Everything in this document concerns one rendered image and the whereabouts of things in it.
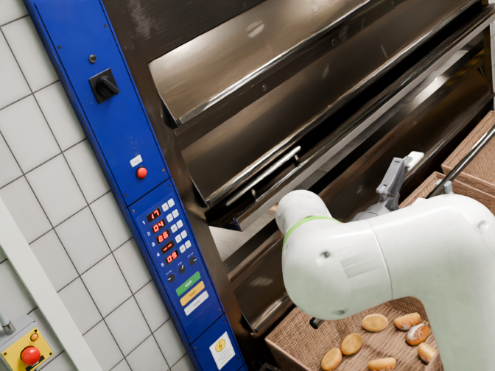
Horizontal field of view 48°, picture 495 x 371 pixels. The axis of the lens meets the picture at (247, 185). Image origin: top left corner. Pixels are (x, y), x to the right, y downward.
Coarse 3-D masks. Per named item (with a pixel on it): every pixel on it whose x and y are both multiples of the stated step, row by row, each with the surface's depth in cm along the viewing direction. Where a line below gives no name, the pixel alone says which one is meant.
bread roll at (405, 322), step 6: (396, 318) 212; (402, 318) 211; (408, 318) 210; (414, 318) 210; (420, 318) 212; (396, 324) 212; (402, 324) 210; (408, 324) 210; (414, 324) 210; (408, 330) 212
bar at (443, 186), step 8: (488, 136) 204; (480, 144) 200; (472, 152) 197; (464, 160) 194; (456, 168) 192; (464, 168) 193; (448, 176) 189; (456, 176) 190; (440, 184) 186; (448, 184) 186; (432, 192) 184; (440, 192) 184; (448, 192) 186; (312, 320) 150; (320, 320) 150
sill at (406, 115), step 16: (464, 64) 260; (448, 80) 251; (416, 96) 245; (432, 96) 244; (400, 112) 237; (416, 112) 237; (384, 128) 228; (400, 128) 230; (368, 144) 221; (384, 144) 224; (352, 160) 213; (336, 176) 207; (320, 192) 201; (272, 224) 192; (256, 240) 186; (272, 240) 187; (240, 256) 181; (256, 256) 183; (240, 272) 179
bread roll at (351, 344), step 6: (348, 336) 210; (354, 336) 210; (360, 336) 210; (342, 342) 210; (348, 342) 208; (354, 342) 209; (360, 342) 210; (342, 348) 208; (348, 348) 208; (354, 348) 208; (348, 354) 208
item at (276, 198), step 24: (456, 24) 246; (432, 48) 229; (456, 48) 220; (408, 72) 213; (360, 96) 210; (336, 120) 198; (312, 144) 186; (336, 144) 178; (264, 168) 184; (288, 168) 176; (312, 168) 171; (288, 192) 165; (216, 216) 165
